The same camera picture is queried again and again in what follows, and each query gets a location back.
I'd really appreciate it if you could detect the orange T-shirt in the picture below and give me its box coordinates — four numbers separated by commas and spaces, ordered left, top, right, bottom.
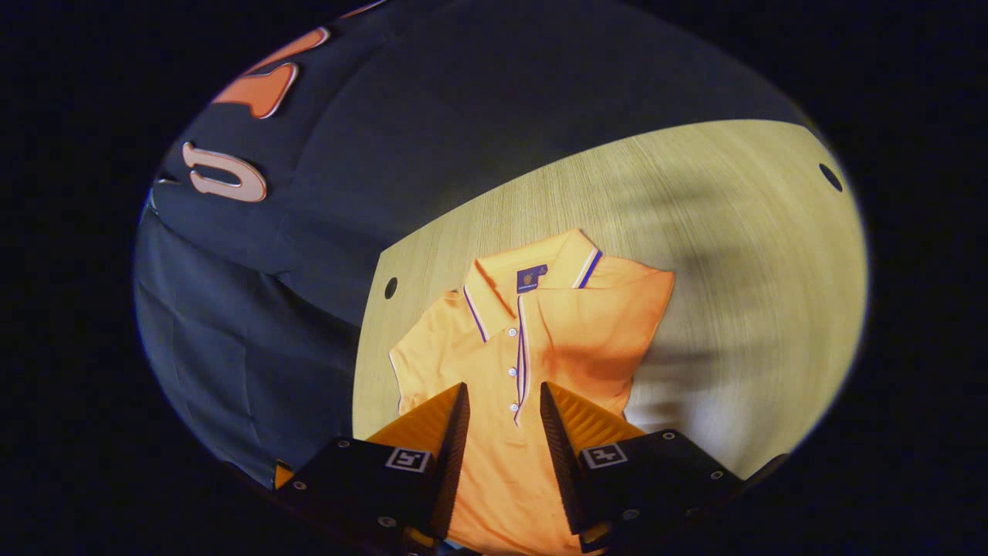
388, 229, 676, 556

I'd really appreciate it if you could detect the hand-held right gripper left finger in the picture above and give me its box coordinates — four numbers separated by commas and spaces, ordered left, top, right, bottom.
274, 381, 472, 553

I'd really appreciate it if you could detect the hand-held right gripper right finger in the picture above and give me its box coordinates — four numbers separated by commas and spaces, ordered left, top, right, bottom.
539, 381, 746, 553

